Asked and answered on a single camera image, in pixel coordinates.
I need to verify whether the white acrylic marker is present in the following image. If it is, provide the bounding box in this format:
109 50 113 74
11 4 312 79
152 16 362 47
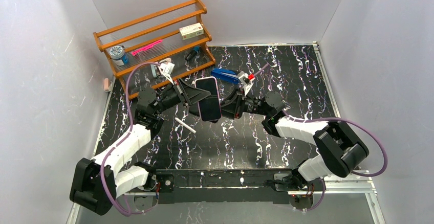
175 117 197 134

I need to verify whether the black cased phone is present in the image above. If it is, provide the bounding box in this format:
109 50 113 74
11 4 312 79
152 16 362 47
189 104 222 123

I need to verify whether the pink comb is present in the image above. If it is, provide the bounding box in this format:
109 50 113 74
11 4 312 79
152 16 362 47
131 39 162 56

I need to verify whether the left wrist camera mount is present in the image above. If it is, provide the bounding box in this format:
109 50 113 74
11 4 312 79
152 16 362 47
159 62 175 84

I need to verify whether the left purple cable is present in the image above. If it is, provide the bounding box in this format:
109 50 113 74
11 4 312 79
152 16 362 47
100 62 163 216

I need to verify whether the pink phone case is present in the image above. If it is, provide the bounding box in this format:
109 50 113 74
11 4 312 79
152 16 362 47
194 76 222 122

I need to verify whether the blue stapler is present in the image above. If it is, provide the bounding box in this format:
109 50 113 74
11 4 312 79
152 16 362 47
211 68 239 84

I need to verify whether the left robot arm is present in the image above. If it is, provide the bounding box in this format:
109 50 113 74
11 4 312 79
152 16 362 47
69 79 211 216

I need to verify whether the blue lidded jar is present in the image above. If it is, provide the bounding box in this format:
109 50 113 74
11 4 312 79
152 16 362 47
108 46 129 66

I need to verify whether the pink eraser on wall edge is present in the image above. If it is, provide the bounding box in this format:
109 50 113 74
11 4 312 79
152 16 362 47
103 78 112 92

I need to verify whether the white red cardboard box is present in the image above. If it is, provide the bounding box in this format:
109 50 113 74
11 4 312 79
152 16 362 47
179 23 204 40

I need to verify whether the orange wooden shelf rack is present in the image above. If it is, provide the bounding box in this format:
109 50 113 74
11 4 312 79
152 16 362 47
93 0 216 89

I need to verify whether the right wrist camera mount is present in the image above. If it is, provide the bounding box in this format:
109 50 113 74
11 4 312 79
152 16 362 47
237 71 255 96

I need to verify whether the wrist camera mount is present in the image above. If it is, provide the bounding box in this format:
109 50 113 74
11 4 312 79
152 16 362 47
159 62 175 84
237 71 255 96

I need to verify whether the purple cable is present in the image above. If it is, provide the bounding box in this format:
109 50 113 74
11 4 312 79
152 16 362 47
252 63 388 211
100 62 163 216

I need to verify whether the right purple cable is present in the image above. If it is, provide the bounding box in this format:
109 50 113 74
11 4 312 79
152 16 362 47
252 63 388 211

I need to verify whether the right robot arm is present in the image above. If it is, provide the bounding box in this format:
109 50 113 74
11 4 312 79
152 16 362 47
221 88 370 188

